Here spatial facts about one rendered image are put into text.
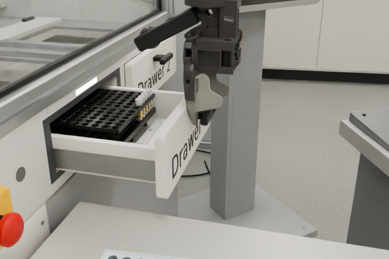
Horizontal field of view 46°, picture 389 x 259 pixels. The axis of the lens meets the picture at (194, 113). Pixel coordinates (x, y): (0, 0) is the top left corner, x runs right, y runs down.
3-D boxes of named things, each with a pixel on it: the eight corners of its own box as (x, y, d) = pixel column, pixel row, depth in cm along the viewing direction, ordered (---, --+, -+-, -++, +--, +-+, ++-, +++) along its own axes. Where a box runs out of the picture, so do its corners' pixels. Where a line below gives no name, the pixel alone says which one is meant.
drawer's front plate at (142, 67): (172, 74, 127) (172, 35, 123) (134, 112, 101) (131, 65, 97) (167, 73, 128) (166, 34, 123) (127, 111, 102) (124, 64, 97)
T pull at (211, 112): (216, 110, 81) (216, 103, 81) (206, 127, 75) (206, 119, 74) (197, 108, 82) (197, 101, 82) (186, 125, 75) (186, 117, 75)
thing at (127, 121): (155, 96, 89) (154, 93, 89) (118, 133, 73) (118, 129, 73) (146, 95, 90) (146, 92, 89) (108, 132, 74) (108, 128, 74)
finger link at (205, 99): (219, 132, 73) (222, 76, 71) (184, 129, 75) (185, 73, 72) (223, 127, 76) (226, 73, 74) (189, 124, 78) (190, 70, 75)
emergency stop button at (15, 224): (29, 234, 56) (25, 207, 54) (9, 255, 52) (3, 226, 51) (8, 230, 56) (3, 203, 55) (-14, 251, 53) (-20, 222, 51)
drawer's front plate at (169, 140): (209, 125, 95) (210, 75, 91) (167, 200, 69) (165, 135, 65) (201, 124, 95) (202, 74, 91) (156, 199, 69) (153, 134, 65)
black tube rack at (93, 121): (156, 123, 91) (154, 93, 89) (121, 165, 76) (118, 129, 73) (57, 112, 97) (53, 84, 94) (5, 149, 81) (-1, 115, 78)
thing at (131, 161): (199, 121, 93) (199, 93, 91) (158, 185, 70) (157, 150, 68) (28, 103, 103) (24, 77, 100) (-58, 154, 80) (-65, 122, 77)
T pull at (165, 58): (173, 57, 114) (173, 52, 113) (164, 65, 107) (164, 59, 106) (160, 56, 114) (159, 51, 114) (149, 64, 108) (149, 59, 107)
